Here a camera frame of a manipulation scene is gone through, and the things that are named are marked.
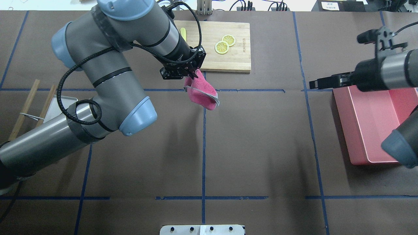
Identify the pink grey cleaning cloth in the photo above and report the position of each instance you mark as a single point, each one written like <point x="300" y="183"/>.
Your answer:
<point x="200" y="91"/>

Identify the aluminium frame post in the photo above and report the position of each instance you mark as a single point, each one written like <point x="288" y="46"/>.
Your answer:
<point x="204" y="7"/>

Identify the white rectangular tray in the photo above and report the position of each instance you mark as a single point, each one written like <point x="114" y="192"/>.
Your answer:
<point x="54" y="109"/>

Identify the lemon slice back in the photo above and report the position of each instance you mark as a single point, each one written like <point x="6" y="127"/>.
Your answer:
<point x="229" y="39"/>

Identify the pink plastic bin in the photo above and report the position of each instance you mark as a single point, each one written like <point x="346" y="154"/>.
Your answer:
<point x="367" y="118"/>

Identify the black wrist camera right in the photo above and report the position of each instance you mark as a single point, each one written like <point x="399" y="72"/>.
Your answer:
<point x="383" y="40"/>

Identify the yellow plastic knife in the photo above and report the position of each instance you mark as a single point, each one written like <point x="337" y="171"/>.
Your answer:
<point x="183" y="33"/>

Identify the white mounting plate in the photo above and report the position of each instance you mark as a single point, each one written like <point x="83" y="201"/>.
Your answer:
<point x="225" y="229"/>

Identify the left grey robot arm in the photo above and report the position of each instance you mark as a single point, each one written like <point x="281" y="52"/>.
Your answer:
<point x="94" y="43"/>

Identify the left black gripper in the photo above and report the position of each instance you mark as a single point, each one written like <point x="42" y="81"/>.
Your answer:
<point x="181" y="53"/>

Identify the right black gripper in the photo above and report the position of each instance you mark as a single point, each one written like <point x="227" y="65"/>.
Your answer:
<point x="367" y="75"/>

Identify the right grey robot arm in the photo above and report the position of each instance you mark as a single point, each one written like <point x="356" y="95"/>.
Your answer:
<point x="396" y="71"/>

